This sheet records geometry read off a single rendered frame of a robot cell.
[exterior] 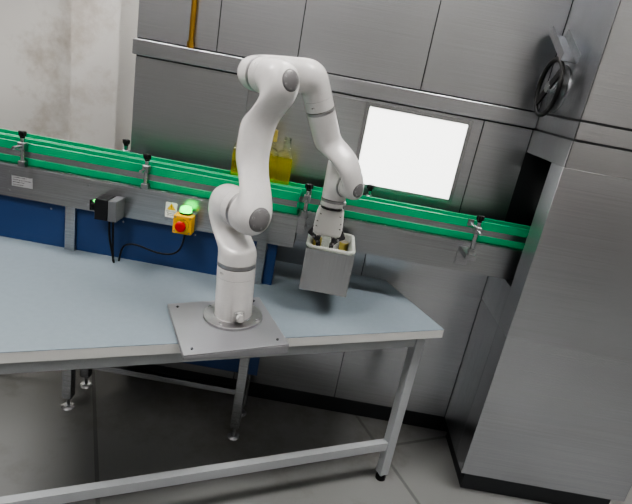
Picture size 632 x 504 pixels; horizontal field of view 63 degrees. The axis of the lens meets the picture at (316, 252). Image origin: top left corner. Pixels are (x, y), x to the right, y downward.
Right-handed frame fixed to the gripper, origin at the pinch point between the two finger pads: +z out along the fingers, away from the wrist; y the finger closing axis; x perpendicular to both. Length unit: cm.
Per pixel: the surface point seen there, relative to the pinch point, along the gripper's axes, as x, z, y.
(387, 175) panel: -39, -23, -22
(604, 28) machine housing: -7, -87, -75
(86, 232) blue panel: -15, 16, 91
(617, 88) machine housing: -3, -70, -83
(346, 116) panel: -39, -44, 0
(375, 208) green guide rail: -22.3, -12.5, -17.8
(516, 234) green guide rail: -21, -13, -74
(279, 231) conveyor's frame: -11.6, 0.3, 17.1
